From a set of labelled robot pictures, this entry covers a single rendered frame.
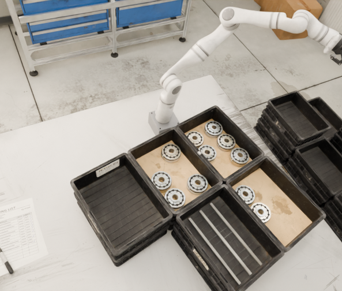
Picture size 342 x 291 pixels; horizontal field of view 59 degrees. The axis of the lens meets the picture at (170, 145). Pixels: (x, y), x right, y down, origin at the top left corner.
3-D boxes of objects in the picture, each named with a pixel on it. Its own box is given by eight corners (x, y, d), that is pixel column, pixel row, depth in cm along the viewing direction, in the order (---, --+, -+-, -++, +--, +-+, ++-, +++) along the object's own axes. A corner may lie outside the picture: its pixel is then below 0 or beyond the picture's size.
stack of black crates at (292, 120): (247, 135, 266) (267, 100, 229) (274, 125, 276) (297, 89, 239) (275, 172, 247) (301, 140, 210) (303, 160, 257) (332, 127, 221)
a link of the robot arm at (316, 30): (319, 32, 140) (315, 44, 136) (290, 15, 139) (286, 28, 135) (330, 21, 134) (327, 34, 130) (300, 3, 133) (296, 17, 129)
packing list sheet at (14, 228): (-19, 212, 147) (-19, 212, 147) (31, 194, 155) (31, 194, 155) (-6, 278, 132) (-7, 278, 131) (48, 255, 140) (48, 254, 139)
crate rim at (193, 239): (173, 217, 135) (174, 216, 133) (222, 185, 148) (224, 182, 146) (235, 299, 119) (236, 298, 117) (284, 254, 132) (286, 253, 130)
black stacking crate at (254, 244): (172, 225, 143) (175, 216, 134) (218, 193, 155) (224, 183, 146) (228, 302, 127) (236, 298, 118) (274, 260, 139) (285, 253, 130)
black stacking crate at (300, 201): (218, 193, 155) (224, 183, 146) (258, 166, 168) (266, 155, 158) (275, 259, 140) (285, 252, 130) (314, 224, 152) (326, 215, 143)
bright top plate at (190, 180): (183, 181, 152) (183, 180, 151) (198, 171, 156) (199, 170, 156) (196, 196, 148) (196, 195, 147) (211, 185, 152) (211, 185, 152)
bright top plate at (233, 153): (226, 152, 165) (226, 152, 164) (240, 145, 169) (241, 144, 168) (238, 166, 160) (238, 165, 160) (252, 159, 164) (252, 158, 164)
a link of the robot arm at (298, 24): (304, 36, 133) (272, 34, 139) (308, 23, 137) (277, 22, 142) (307, 22, 127) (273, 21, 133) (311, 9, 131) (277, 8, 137)
